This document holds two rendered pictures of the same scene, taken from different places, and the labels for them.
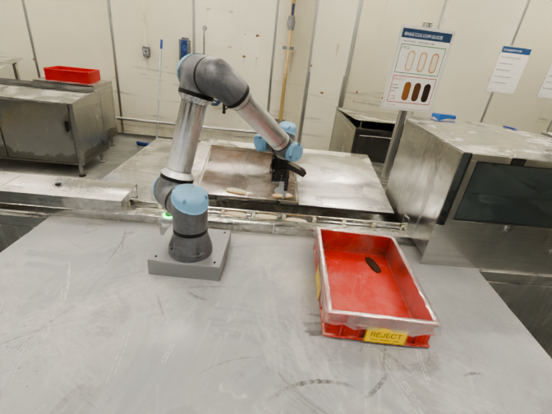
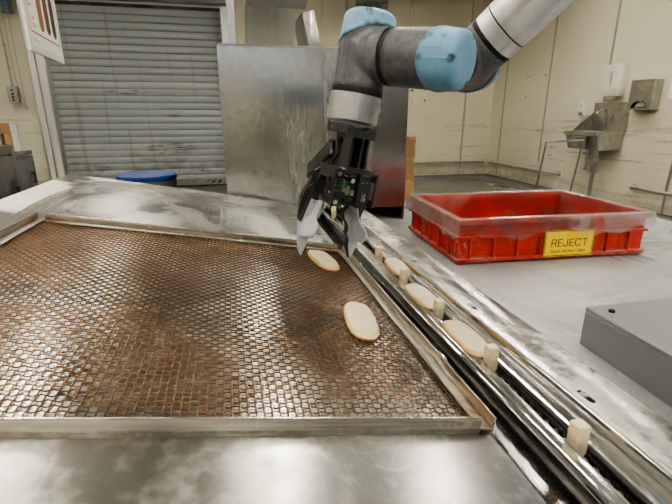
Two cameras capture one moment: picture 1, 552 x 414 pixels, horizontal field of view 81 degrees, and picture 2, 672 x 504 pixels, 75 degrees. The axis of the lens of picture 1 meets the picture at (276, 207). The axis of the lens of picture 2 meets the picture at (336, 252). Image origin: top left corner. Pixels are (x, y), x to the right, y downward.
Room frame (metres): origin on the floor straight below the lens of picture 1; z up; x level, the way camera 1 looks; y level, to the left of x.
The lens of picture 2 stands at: (1.53, 0.66, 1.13)
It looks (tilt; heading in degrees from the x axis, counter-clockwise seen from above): 17 degrees down; 261
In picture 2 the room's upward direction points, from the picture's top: straight up
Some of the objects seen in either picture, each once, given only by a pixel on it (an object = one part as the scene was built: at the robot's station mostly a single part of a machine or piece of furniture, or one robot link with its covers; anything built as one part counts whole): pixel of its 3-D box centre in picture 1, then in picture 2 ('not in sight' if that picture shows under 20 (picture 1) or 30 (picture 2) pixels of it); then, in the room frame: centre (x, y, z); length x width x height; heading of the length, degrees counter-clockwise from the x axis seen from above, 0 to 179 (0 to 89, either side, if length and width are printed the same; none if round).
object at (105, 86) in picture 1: (80, 115); not in sight; (4.16, 2.70, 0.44); 0.70 x 0.55 x 0.87; 94
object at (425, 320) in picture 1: (364, 277); (516, 220); (0.90, -0.33, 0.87); 0.49 x 0.34 x 0.10; 0
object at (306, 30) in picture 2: not in sight; (308, 52); (1.23, -2.16, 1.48); 0.34 x 0.12 x 0.38; 94
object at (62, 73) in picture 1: (73, 74); not in sight; (4.16, 2.70, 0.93); 0.51 x 0.36 x 0.13; 98
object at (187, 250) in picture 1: (190, 238); not in sight; (0.93, 0.28, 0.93); 0.15 x 0.15 x 0.10
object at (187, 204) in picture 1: (189, 207); not in sight; (0.94, 0.29, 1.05); 0.13 x 0.12 x 0.14; 42
